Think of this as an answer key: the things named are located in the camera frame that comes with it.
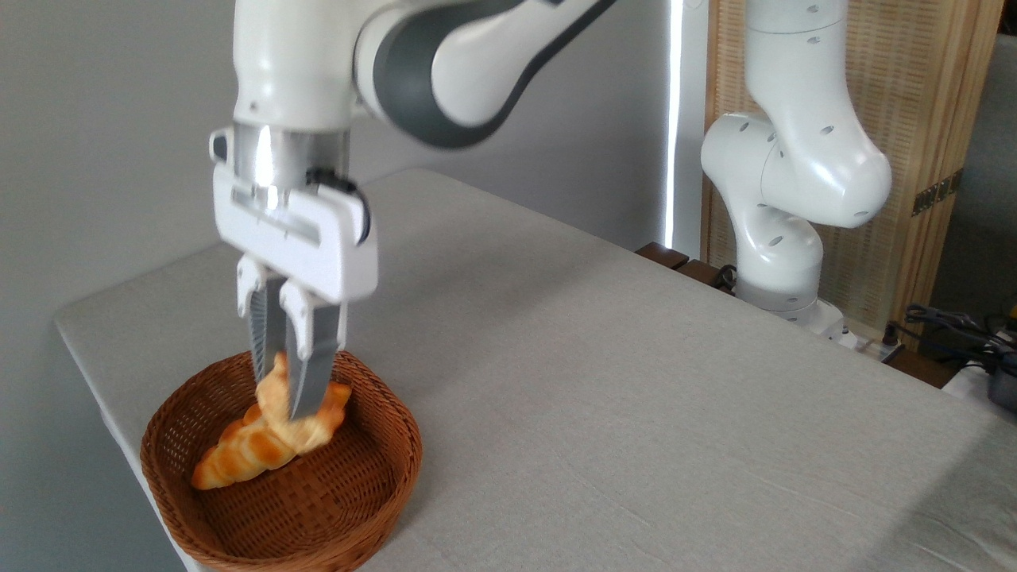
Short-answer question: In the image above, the metal screen hinge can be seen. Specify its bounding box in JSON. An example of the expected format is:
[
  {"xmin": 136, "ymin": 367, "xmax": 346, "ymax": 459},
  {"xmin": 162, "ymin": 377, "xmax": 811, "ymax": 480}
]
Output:
[{"xmin": 912, "ymin": 168, "xmax": 964, "ymax": 217}]

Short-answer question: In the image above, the long braided bread loaf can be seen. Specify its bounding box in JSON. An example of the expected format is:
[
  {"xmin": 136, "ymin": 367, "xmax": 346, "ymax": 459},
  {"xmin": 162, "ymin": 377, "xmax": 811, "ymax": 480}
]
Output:
[{"xmin": 191, "ymin": 382, "xmax": 353, "ymax": 491}]

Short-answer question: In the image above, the white power strip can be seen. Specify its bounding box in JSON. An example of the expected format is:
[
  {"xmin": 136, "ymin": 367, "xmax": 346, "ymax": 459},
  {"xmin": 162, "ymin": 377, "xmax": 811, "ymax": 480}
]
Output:
[{"xmin": 833, "ymin": 327, "xmax": 907, "ymax": 364}]

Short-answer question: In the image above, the small pale bread piece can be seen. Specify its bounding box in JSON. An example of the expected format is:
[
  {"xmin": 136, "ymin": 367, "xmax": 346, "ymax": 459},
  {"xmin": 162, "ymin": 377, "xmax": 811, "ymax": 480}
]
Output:
[{"xmin": 254, "ymin": 352, "xmax": 336, "ymax": 455}]

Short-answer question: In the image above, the grey tablecloth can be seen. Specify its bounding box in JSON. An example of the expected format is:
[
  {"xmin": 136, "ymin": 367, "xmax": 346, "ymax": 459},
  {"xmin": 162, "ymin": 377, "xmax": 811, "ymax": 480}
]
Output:
[{"xmin": 54, "ymin": 167, "xmax": 1017, "ymax": 572}]

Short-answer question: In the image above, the dark grey container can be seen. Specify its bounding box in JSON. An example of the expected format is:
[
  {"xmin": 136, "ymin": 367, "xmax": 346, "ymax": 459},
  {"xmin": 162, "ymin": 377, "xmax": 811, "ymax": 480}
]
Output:
[{"xmin": 988, "ymin": 365, "xmax": 1017, "ymax": 412}]

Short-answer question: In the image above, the black cable bundle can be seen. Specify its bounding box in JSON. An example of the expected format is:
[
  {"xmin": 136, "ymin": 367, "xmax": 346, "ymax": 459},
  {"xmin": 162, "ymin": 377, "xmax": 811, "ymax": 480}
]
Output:
[{"xmin": 904, "ymin": 303, "xmax": 1017, "ymax": 374}]

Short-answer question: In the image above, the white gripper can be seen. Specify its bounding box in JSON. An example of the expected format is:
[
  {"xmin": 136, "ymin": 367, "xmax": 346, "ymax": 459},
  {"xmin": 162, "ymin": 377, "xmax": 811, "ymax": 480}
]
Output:
[{"xmin": 211, "ymin": 163, "xmax": 379, "ymax": 422}]

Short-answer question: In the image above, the brown woven wicker basket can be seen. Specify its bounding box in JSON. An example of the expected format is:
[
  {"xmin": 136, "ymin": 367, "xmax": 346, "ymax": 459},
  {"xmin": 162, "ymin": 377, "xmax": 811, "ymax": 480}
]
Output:
[{"xmin": 140, "ymin": 350, "xmax": 423, "ymax": 572}]

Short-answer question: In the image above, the dark wooden block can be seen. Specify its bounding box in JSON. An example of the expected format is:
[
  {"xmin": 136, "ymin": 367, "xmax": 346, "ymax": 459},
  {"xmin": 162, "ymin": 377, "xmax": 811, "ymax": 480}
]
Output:
[
  {"xmin": 636, "ymin": 242, "xmax": 690, "ymax": 271},
  {"xmin": 675, "ymin": 258, "xmax": 737, "ymax": 296}
]

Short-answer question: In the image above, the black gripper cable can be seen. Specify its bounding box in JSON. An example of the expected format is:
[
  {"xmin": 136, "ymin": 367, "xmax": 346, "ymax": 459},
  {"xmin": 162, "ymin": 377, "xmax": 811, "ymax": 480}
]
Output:
[{"xmin": 306, "ymin": 167, "xmax": 373, "ymax": 244}]

